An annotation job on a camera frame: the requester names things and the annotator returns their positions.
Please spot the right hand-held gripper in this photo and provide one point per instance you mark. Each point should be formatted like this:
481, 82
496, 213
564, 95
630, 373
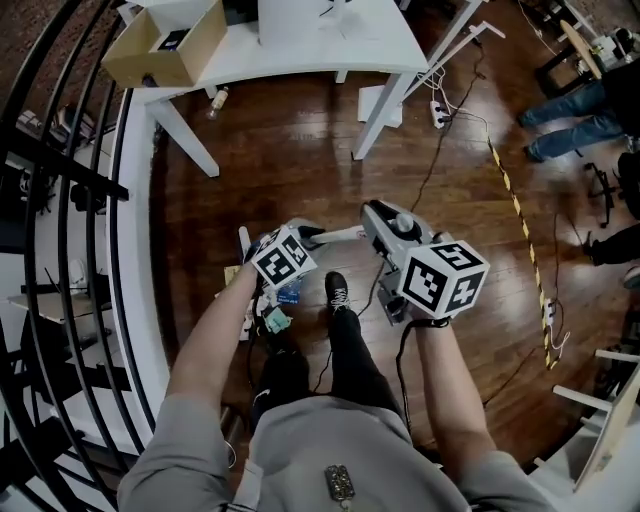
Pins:
445, 280

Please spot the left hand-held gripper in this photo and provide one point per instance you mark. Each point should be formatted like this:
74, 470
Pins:
282, 257

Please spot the paper litter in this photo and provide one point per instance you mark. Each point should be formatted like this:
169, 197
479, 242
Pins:
290, 295

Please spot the person's right forearm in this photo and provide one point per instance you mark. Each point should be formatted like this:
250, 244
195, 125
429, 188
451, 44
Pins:
450, 390

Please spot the person's left forearm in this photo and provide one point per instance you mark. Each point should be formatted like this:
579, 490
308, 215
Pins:
210, 350

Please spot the yellow black hazard tape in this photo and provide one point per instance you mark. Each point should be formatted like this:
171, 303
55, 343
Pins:
520, 215

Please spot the person's right leg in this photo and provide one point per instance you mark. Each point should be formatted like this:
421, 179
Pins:
350, 350

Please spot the person's leg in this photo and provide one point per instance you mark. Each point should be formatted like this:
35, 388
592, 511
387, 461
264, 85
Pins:
350, 350
280, 380

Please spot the white power strip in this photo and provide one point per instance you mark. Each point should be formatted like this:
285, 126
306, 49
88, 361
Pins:
437, 115
550, 310

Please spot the person's left leg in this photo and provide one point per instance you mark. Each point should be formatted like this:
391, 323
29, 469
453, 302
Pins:
280, 380

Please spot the clear plastic bottle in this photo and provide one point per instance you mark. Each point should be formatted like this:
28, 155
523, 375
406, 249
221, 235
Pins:
218, 102

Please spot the large white table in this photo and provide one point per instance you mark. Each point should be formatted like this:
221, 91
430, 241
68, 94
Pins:
310, 45

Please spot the person's grey shirt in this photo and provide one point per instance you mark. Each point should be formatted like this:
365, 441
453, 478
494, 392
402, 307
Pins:
325, 440

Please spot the open brown cardboard box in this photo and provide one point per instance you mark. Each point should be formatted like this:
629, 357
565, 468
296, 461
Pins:
200, 50

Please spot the black metal railing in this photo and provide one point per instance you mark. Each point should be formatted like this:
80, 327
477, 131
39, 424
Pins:
100, 182

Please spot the black office chair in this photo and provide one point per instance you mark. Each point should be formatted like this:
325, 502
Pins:
631, 185

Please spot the white desk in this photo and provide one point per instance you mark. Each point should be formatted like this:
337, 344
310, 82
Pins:
582, 400

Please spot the dark metal chest tag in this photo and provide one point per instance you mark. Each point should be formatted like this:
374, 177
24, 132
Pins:
340, 482

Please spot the round wooden side table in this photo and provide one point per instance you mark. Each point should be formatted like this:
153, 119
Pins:
580, 47

